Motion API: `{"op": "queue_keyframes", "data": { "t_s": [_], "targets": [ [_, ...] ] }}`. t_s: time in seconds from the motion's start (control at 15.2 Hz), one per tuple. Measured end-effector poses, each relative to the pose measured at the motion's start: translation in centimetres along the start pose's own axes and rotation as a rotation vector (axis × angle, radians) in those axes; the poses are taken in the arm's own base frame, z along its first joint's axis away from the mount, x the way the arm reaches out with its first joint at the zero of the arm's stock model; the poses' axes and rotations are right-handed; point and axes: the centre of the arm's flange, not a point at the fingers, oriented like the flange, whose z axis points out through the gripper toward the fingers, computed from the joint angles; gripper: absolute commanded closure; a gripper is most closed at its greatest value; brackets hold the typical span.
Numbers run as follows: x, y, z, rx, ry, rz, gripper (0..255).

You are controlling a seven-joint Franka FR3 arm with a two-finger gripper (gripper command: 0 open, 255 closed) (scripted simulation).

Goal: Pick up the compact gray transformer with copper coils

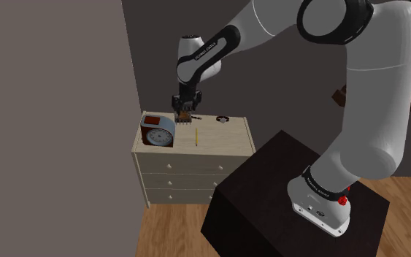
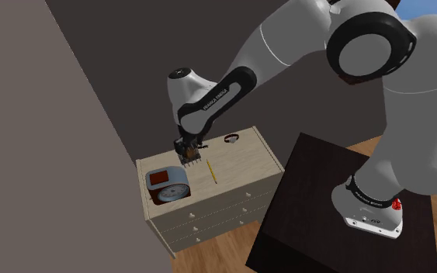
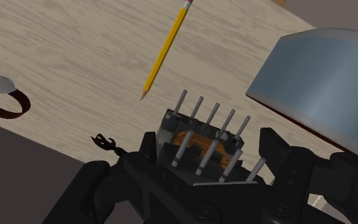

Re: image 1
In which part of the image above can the small brown object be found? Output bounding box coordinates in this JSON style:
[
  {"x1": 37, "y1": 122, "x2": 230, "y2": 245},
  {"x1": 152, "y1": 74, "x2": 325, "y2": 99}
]
[{"x1": 175, "y1": 110, "x2": 192, "y2": 125}]

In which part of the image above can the blue and brown desk clock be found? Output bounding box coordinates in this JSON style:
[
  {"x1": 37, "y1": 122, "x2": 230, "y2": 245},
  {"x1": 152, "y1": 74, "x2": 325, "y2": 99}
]
[{"x1": 139, "y1": 113, "x2": 177, "y2": 148}]

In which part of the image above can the pale wooden chest of drawers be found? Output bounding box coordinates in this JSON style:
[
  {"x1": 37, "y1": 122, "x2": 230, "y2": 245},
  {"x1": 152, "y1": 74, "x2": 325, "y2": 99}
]
[{"x1": 131, "y1": 112, "x2": 256, "y2": 210}]

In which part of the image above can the dark robot stand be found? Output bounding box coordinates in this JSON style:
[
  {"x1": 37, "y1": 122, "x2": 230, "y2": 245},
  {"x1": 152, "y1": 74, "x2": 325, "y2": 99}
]
[{"x1": 200, "y1": 129, "x2": 391, "y2": 257}]

